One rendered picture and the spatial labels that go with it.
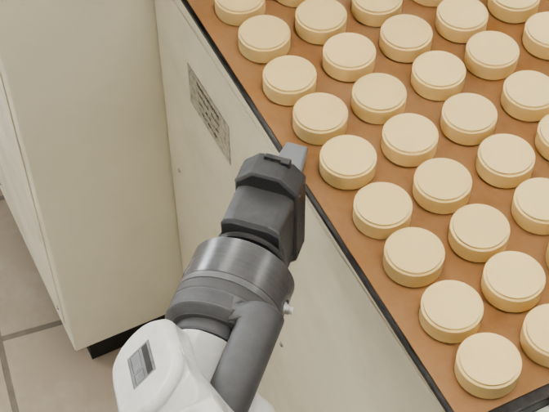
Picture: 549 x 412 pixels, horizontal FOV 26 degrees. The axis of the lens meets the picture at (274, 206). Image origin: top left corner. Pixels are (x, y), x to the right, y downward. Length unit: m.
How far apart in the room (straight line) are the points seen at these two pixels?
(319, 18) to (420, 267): 0.30
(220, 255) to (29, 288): 1.19
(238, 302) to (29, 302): 1.20
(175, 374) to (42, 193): 0.79
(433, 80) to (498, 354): 0.29
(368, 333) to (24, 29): 0.55
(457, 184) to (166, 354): 0.31
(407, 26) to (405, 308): 0.31
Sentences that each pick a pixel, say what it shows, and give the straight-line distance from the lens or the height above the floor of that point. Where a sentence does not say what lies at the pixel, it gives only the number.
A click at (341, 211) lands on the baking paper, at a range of 1.03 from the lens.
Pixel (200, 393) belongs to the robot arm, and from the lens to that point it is 0.83.
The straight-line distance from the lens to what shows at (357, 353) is 1.18.
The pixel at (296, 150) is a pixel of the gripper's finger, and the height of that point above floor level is 0.91.
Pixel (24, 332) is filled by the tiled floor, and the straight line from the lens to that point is 2.06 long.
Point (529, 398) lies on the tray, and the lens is 0.95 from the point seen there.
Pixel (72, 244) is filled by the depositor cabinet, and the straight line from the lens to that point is 1.71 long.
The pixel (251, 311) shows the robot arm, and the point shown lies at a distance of 0.90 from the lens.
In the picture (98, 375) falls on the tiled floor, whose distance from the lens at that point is 2.00.
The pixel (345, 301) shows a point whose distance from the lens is 1.15.
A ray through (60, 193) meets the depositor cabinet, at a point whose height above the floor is 0.47.
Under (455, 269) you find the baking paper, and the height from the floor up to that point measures 0.90.
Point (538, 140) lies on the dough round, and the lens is 1.08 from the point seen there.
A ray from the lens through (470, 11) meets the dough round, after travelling 1.18.
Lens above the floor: 1.71
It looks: 52 degrees down
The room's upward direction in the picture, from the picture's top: straight up
